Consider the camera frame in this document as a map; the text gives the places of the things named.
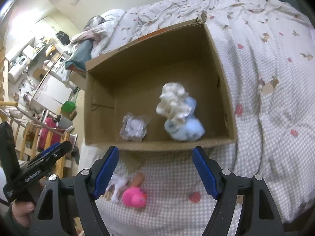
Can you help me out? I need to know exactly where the wooden chair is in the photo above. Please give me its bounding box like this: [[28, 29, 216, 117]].
[[0, 100, 74, 178]]

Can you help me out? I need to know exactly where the green dustpan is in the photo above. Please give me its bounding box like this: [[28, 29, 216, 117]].
[[60, 87, 80, 113]]

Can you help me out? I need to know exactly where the cream ruffled scrunchie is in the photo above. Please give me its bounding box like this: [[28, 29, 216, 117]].
[[156, 83, 196, 126]]

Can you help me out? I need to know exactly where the pile of bedding clothes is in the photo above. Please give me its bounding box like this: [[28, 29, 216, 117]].
[[65, 9, 126, 74]]

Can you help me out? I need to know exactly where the person's left hand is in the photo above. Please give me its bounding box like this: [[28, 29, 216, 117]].
[[12, 200, 35, 228]]

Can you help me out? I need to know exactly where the orange tan cylinder toy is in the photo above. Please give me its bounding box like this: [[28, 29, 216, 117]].
[[129, 173, 145, 188]]

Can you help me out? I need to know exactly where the light blue plush toy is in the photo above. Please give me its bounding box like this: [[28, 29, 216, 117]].
[[164, 96, 205, 142]]

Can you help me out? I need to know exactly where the open cardboard box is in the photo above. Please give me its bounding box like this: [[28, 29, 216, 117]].
[[84, 14, 236, 151]]

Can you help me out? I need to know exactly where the clear plastic packet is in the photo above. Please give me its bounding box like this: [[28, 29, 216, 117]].
[[120, 113, 151, 142]]

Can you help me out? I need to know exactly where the white cloth toy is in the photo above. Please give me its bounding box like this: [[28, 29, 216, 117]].
[[106, 174, 129, 202]]

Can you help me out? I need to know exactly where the pink rubber duck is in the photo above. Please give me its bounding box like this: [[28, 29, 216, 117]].
[[122, 187, 147, 208]]

